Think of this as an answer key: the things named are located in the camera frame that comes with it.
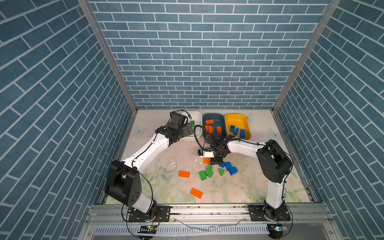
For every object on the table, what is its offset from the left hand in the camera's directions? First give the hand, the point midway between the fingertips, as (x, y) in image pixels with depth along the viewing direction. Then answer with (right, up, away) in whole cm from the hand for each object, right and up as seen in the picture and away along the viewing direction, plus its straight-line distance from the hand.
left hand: (185, 129), depth 87 cm
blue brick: (+35, -2, +19) cm, 40 cm away
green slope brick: (+14, -25, -1) cm, 29 cm away
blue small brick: (+22, -21, +2) cm, 31 cm away
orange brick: (+15, +4, +25) cm, 30 cm away
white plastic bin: (+8, -2, +13) cm, 15 cm away
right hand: (+16, -17, +7) cm, 25 cm away
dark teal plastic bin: (+20, +2, +22) cm, 30 cm away
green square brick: (+4, +3, +21) cm, 22 cm away
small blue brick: (+32, 0, +18) cm, 36 cm away
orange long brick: (0, -26, 0) cm, 26 cm away
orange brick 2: (+15, 0, +21) cm, 26 cm away
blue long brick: (+39, -4, +18) cm, 43 cm away
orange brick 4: (+23, -1, +19) cm, 30 cm away
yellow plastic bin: (+40, +5, +25) cm, 47 cm away
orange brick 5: (+13, -19, +4) cm, 24 cm away
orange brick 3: (+17, -1, +19) cm, 25 cm away
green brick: (+10, -27, 0) cm, 29 cm away
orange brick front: (+7, -34, -6) cm, 36 cm away
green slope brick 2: (+22, -25, +2) cm, 34 cm away
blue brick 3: (+28, -24, 0) cm, 37 cm away
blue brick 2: (+26, -22, +2) cm, 34 cm away
